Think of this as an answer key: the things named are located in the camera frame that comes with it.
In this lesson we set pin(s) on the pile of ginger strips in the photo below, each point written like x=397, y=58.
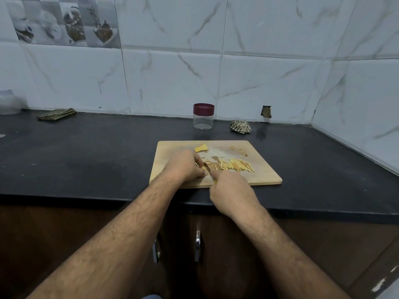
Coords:
x=234, y=165

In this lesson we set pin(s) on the person's right hand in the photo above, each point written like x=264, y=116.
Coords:
x=234, y=193

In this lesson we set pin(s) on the folded green cloth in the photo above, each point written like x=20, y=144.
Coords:
x=56, y=114

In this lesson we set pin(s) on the brown wooden cabinet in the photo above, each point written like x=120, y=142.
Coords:
x=62, y=252

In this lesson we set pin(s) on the clear plastic container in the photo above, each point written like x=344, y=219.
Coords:
x=9, y=102

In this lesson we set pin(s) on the black countertop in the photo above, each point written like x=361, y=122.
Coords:
x=62, y=162

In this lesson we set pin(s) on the person's blue clothing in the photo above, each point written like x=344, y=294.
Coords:
x=151, y=297

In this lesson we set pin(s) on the clear jar maroon lid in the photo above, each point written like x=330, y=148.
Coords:
x=203, y=122

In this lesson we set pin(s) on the person's right forearm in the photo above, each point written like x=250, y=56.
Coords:
x=293, y=258

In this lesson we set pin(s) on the wooden cutting board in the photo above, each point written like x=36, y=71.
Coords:
x=265, y=174

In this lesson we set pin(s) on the decorative picture tiles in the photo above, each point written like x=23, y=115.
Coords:
x=62, y=20

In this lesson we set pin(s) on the person's left hand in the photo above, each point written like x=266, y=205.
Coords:
x=182, y=165

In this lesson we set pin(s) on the small ginger peel scraps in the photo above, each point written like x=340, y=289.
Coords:
x=239, y=150

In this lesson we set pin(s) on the person's left forearm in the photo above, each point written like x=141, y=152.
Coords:
x=93, y=246

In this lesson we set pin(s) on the pile of yellow ginger slices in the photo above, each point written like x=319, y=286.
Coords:
x=201, y=148

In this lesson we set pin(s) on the crumpled patterned cloth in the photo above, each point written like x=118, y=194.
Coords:
x=240, y=127

